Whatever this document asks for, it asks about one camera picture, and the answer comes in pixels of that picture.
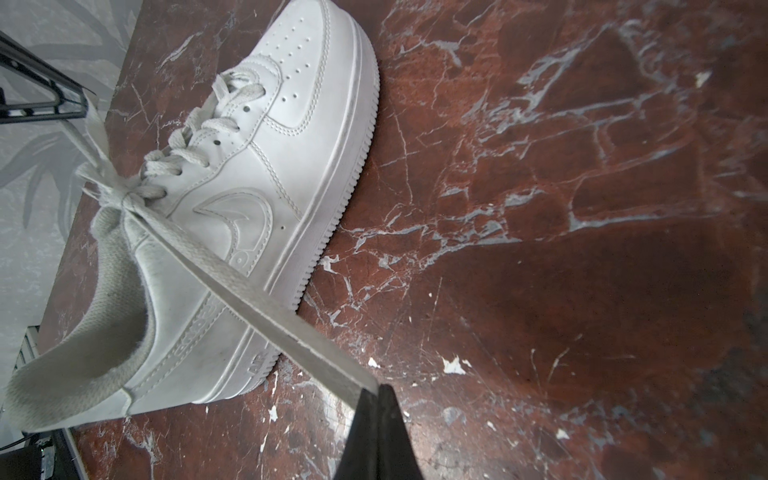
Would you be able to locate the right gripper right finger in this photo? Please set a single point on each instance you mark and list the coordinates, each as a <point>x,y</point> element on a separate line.
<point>395,455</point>

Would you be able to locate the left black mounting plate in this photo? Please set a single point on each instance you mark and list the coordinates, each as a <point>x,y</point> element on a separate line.
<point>49,455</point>

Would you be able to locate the white sneaker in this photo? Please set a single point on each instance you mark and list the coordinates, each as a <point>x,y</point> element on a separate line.
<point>154,337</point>

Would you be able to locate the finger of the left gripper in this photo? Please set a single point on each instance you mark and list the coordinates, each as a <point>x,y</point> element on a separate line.
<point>68,96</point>

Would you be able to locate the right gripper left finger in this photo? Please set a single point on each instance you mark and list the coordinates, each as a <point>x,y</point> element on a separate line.
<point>360,457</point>

